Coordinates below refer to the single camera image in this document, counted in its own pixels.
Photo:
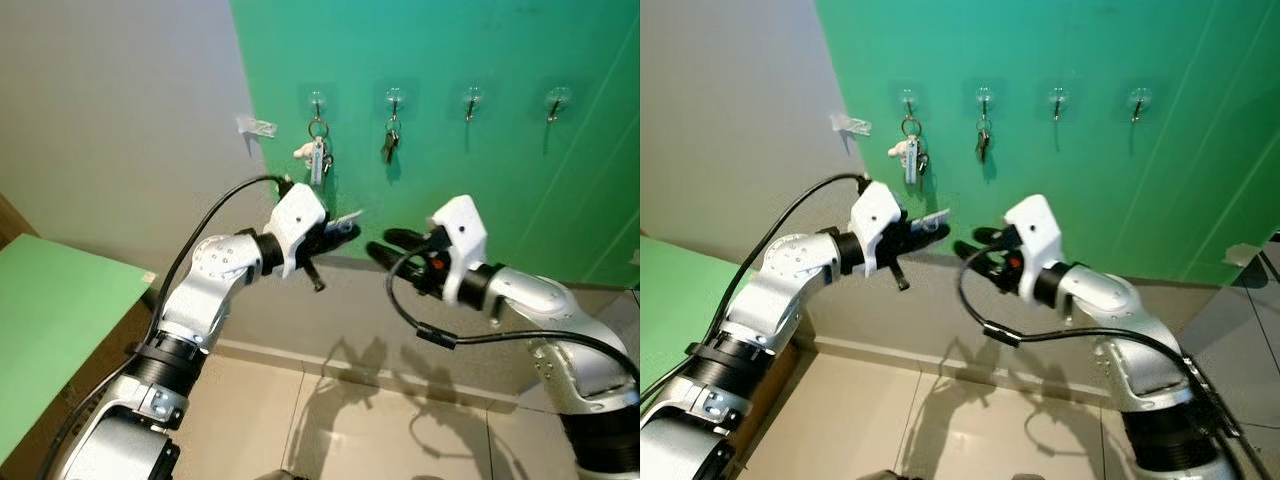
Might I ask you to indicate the small dark key bunch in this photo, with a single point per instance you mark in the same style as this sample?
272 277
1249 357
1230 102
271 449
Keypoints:
984 145
390 145

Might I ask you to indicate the white key tag card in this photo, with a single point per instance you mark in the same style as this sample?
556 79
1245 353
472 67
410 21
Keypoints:
345 218
932 217

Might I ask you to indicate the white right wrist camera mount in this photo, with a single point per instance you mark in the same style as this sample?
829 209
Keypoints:
460 240
1035 240

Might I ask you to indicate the clear adhesive wall hook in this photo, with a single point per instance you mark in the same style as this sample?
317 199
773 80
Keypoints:
317 100
394 98
471 98
1139 98
557 98
908 100
984 98
1058 98

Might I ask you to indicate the white tape piece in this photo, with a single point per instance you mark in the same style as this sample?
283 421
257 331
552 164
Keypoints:
1243 255

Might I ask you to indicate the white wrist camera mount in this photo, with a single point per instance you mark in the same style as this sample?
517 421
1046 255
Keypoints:
298 225
874 222
460 240
1035 240

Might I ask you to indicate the small green corrugated board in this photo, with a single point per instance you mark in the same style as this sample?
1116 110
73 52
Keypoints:
665 300
60 330

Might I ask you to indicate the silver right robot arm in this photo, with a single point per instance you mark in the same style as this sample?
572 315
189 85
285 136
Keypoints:
1110 295
540 295

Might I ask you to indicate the key bunch with white figure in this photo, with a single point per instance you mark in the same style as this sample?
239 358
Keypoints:
317 160
910 160

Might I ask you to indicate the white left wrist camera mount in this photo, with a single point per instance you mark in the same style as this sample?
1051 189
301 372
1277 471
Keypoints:
874 222
298 225

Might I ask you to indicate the large green corrugated board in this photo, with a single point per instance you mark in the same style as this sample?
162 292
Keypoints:
450 50
1050 50

